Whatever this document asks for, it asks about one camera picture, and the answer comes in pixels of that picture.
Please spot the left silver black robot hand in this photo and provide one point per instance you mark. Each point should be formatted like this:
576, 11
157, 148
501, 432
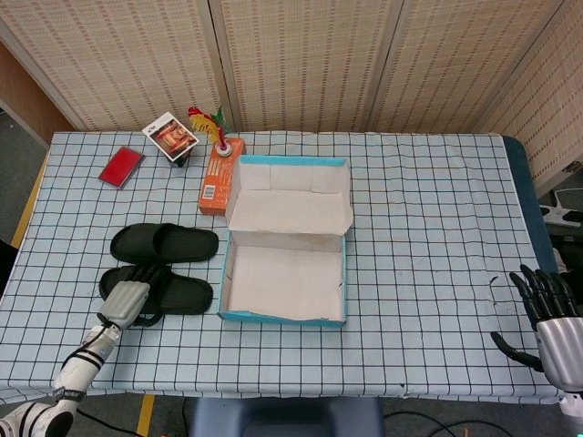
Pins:
120, 302

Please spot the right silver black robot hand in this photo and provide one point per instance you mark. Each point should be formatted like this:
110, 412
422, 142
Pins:
562, 346

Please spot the black rubber slipper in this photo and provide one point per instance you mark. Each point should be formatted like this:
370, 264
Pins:
182, 296
191, 243

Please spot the blue cardboard shoe box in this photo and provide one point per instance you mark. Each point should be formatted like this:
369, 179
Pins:
282, 282

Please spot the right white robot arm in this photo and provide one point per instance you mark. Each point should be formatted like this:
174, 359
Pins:
571, 403

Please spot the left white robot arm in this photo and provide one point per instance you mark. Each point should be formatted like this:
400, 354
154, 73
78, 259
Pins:
75, 368

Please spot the red flat case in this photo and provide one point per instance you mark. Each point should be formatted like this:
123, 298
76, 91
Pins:
120, 166

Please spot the white office chair base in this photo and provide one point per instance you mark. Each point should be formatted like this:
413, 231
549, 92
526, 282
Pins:
562, 209

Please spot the orange cardboard box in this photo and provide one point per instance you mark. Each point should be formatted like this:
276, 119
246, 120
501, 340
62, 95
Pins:
216, 182

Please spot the dark blue table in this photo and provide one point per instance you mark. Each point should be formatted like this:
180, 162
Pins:
524, 182

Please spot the black carton with photo card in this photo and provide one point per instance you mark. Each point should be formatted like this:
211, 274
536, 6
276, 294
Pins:
170, 136

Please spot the blue checked tablecloth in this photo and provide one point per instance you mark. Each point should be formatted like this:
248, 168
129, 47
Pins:
410, 227

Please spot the colourful feather shuttlecock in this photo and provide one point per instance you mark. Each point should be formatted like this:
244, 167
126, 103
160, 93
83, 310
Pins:
202, 123

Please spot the dark blue stool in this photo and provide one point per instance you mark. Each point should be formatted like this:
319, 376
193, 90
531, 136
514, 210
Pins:
287, 419

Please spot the beige woven screen panel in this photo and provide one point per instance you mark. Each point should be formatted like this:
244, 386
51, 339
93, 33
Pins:
309, 59
551, 91
455, 59
114, 59

